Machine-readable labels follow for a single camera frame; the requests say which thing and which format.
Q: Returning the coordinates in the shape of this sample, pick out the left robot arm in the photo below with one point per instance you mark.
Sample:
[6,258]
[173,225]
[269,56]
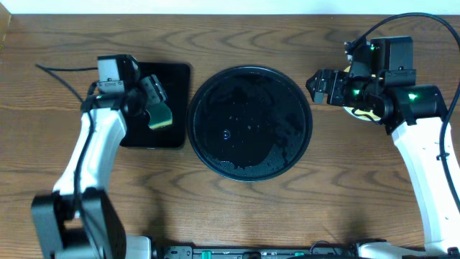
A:
[78,220]

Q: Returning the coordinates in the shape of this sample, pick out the black rectangular tray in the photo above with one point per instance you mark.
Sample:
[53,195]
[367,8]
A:
[175,80]

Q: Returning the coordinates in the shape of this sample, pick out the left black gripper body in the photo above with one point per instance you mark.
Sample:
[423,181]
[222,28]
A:
[152,93]

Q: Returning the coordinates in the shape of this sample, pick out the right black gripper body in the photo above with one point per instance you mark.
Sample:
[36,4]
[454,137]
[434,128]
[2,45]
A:
[348,92]

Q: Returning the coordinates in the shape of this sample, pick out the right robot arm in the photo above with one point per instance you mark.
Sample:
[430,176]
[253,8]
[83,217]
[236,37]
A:
[415,116]

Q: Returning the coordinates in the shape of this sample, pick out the black round tray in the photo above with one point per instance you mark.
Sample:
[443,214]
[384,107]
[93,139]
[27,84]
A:
[249,123]

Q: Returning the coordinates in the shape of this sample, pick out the green yellow scrub sponge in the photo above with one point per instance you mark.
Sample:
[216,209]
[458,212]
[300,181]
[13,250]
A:
[160,116]

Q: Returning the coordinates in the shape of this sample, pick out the yellow plate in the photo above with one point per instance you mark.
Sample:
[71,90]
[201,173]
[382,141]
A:
[364,115]

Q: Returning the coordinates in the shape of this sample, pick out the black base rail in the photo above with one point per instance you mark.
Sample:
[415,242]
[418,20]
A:
[320,249]

